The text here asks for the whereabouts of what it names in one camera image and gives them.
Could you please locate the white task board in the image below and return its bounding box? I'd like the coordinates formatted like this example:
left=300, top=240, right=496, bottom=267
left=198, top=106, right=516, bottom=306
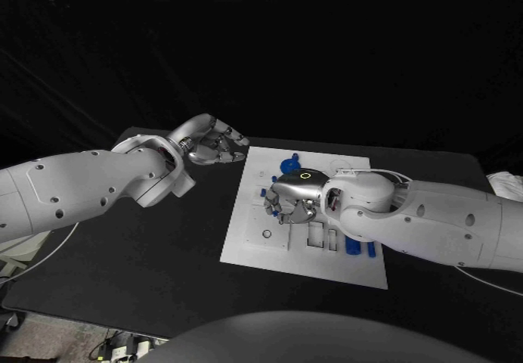
left=219, top=145, right=390, bottom=290

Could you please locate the white power strip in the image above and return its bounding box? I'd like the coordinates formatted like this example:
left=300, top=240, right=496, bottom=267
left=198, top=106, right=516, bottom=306
left=106, top=338, right=156, bottom=363

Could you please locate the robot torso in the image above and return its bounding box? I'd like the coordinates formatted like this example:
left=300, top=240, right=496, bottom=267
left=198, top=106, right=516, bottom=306
left=137, top=310, right=499, bottom=363

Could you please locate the blue gear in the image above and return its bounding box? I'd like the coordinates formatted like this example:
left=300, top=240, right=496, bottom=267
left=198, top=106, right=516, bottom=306
left=280, top=153, right=307, bottom=175

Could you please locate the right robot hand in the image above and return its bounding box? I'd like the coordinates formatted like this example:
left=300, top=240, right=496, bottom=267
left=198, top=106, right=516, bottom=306
left=263, top=169, right=330, bottom=225

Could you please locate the white cable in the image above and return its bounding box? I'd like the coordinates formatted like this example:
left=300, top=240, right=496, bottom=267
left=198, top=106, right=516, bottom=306
left=0, top=222, right=83, bottom=285
left=453, top=265, right=523, bottom=298
left=336, top=167, right=414, bottom=186

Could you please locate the white cloth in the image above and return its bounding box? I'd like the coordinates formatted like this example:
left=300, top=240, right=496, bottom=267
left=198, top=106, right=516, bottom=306
left=486, top=171, right=523, bottom=203

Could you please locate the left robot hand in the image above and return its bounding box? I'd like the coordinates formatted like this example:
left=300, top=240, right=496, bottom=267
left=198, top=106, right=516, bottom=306
left=166, top=113, right=251, bottom=166

